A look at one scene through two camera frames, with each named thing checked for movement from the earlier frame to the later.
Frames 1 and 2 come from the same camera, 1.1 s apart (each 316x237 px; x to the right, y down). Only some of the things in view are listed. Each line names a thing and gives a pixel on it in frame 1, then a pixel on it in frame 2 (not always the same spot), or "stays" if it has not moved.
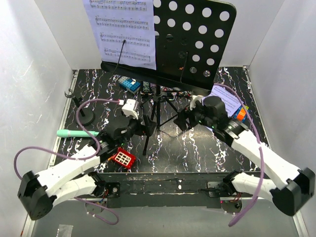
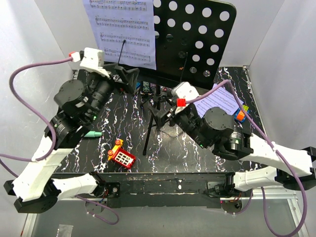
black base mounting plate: (189, 189) stays
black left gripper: (148, 129) → (129, 76)
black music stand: (191, 38) stays
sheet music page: (115, 21) stays
